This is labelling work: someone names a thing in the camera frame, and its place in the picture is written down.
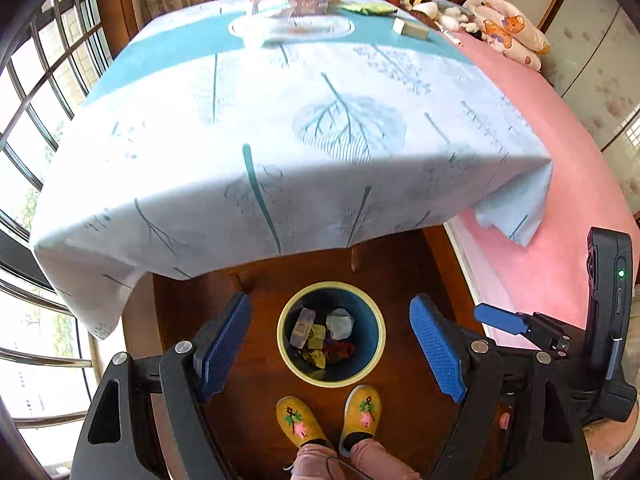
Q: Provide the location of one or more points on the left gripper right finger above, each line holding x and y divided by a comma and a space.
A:
442, 345

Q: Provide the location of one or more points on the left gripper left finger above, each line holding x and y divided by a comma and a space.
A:
217, 343

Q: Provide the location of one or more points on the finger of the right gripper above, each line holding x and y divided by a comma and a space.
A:
508, 322

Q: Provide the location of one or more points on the small beige box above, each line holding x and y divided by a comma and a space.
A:
410, 29

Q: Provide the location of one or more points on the light green paper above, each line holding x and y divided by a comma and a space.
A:
369, 7

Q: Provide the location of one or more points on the white purple long box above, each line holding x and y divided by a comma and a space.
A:
302, 328

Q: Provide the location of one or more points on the yellow paper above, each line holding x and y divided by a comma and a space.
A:
313, 351

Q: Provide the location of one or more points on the red paper envelope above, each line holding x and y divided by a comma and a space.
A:
338, 351

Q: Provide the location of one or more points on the white tissue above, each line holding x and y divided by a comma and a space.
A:
339, 323

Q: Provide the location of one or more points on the clear plastic bottle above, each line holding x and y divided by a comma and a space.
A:
272, 10

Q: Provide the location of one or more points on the red white milk carton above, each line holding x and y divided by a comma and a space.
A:
308, 7

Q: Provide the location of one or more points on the blue yellow trash bin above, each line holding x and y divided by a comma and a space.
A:
368, 334

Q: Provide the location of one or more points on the right yellow slipper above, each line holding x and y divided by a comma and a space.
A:
363, 409

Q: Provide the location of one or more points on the yellow slipper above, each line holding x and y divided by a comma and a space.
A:
298, 423
363, 409

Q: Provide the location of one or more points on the left yellow slipper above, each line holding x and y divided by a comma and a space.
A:
298, 423

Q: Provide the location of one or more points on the right pink trouser leg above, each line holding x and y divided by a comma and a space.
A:
372, 459

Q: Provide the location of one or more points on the pink trouser leg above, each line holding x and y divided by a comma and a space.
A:
317, 462
372, 459

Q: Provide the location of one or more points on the left pink trouser leg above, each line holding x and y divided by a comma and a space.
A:
317, 462

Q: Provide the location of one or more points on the pink bed sheet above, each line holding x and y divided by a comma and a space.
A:
549, 275

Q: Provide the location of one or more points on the leaf pattern tablecloth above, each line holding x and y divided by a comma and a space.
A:
218, 138

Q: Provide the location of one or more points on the bear pattern blanket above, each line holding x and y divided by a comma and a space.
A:
507, 30

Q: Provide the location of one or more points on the white pen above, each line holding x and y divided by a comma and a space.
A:
449, 35

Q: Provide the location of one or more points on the bee plush toy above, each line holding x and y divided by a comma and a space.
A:
450, 15

